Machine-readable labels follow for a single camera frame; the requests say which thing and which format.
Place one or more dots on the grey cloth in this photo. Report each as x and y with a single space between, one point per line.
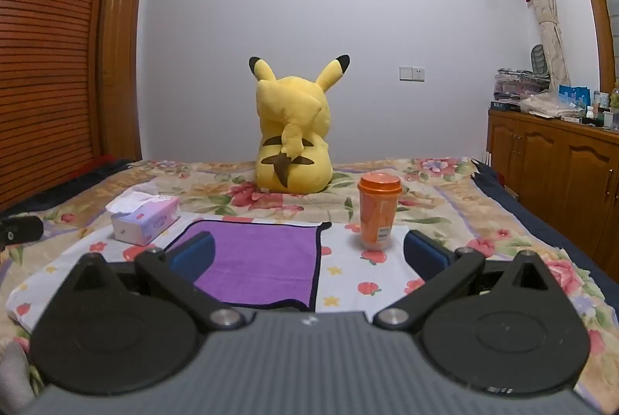
13 371

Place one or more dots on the orange plastic bottle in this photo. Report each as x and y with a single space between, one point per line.
378 212

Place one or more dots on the wooden door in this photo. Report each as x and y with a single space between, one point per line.
121 57

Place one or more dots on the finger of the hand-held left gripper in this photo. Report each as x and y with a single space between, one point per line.
19 230

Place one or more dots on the white fruit-print cloth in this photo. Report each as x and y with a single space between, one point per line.
349 280

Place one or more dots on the wooden cabinet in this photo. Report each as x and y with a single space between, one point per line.
546 163

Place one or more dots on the white wall socket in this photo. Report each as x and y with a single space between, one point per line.
412 73

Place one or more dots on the pale purple tissue box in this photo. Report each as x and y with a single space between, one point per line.
145 217

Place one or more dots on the beige crumpled cloth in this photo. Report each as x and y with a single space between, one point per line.
546 105

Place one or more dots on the blue box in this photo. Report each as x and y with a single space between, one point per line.
574 96

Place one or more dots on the yellow-green bottle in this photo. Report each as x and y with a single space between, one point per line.
615 98

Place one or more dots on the purple towel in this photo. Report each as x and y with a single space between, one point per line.
261 260

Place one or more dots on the yellow plush toy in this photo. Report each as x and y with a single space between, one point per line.
295 139

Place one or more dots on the louvered wooden wardrobe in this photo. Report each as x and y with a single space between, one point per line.
43 57

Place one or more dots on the stack of folded cloths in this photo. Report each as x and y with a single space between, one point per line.
520 85

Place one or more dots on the floral blanket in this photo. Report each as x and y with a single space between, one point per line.
435 202

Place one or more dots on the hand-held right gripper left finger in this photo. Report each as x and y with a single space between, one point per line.
196 253

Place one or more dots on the dark small fan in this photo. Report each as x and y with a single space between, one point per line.
539 59

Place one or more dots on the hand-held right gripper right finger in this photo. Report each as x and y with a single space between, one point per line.
425 251

